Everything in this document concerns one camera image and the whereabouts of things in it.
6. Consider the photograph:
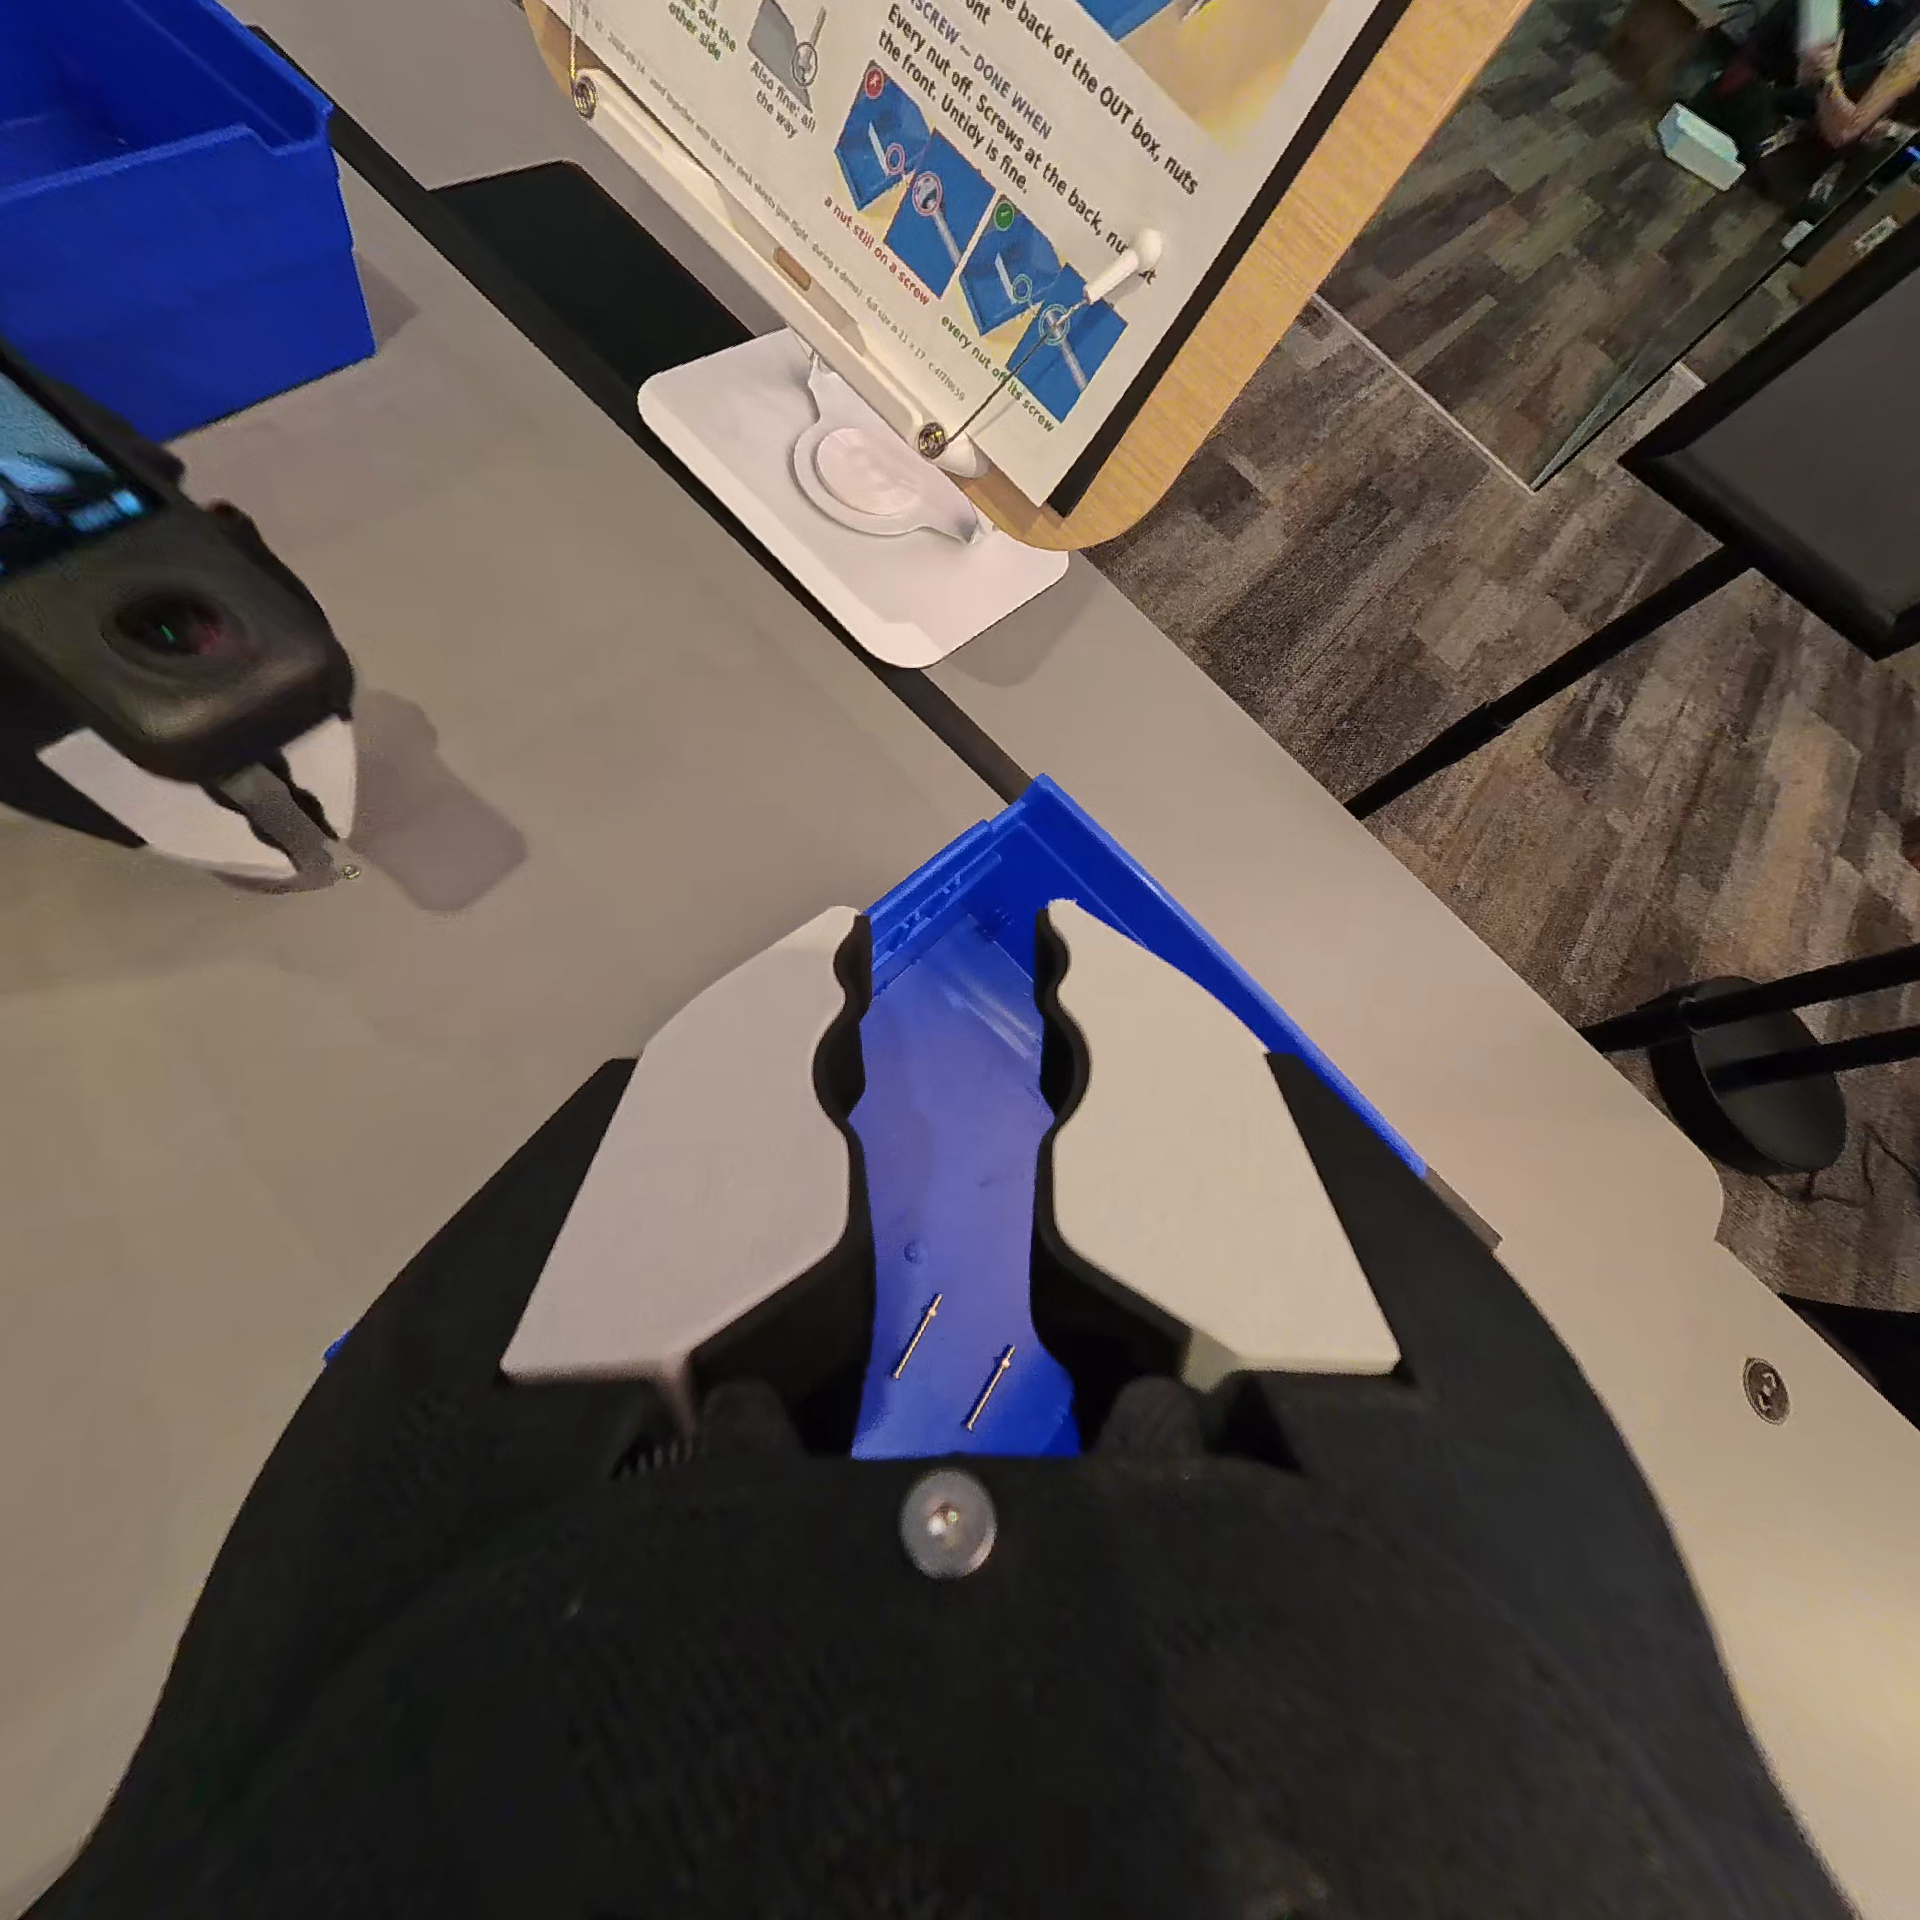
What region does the glass partition panel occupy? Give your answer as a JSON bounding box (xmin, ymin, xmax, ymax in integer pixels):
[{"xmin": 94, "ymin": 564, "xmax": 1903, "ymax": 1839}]
[{"xmin": 1318, "ymin": 0, "xmax": 1920, "ymax": 492}]

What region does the white document stand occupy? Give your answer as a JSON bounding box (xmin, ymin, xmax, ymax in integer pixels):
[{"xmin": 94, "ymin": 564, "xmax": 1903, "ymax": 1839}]
[{"xmin": 569, "ymin": 89, "xmax": 1072, "ymax": 673}]

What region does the black round stand base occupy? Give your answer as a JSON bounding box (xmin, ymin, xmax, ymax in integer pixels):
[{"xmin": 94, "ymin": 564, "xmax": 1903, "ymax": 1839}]
[{"xmin": 1582, "ymin": 944, "xmax": 1920, "ymax": 1181}]

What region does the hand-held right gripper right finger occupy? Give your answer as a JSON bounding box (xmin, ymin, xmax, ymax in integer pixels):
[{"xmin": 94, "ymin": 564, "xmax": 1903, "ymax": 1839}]
[{"xmin": 1031, "ymin": 897, "xmax": 1404, "ymax": 1397}]

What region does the blue divided plastic bin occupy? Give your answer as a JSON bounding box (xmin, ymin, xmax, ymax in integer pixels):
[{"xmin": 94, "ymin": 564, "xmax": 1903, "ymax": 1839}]
[{"xmin": 0, "ymin": 0, "xmax": 376, "ymax": 447}]

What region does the black easel stand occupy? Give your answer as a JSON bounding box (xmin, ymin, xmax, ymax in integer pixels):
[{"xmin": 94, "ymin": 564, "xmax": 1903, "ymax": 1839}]
[{"xmin": 1342, "ymin": 225, "xmax": 1920, "ymax": 824}]

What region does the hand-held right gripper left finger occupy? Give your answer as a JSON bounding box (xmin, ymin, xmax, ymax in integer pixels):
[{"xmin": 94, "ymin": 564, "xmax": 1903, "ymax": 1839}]
[{"xmin": 497, "ymin": 903, "xmax": 872, "ymax": 1426}]

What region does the instruction board on stand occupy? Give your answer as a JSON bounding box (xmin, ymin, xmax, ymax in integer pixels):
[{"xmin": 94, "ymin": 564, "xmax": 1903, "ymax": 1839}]
[{"xmin": 516, "ymin": 0, "xmax": 1535, "ymax": 554}]

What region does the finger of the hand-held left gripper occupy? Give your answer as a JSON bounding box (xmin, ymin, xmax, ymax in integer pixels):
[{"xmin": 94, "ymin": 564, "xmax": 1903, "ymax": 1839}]
[
  {"xmin": 286, "ymin": 717, "xmax": 364, "ymax": 842},
  {"xmin": 37, "ymin": 737, "xmax": 343, "ymax": 891}
]

